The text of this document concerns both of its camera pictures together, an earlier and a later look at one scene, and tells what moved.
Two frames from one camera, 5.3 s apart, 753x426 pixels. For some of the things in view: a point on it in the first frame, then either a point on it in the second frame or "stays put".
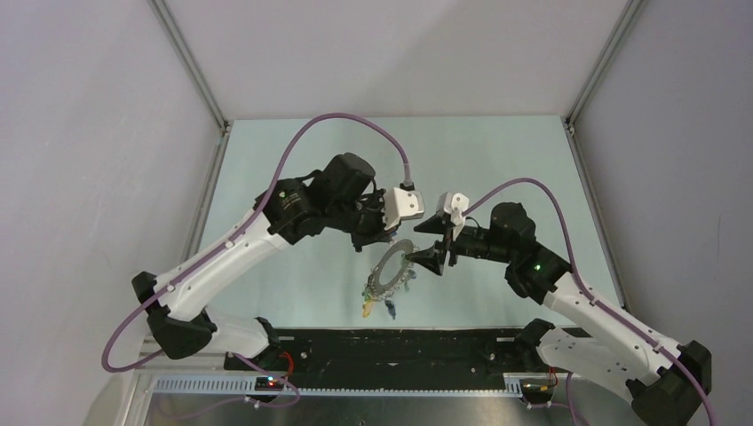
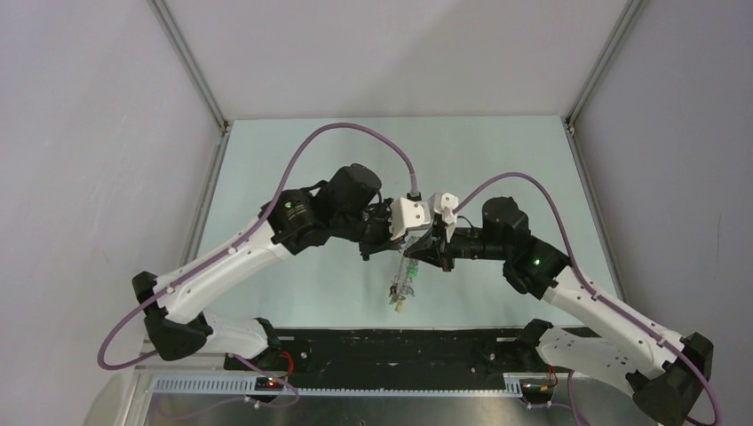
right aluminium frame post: x=633 y=10 stays put
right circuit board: x=538 y=388 stays put
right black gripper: x=432 y=257 stays put
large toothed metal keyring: x=375 y=288 to x=403 y=285
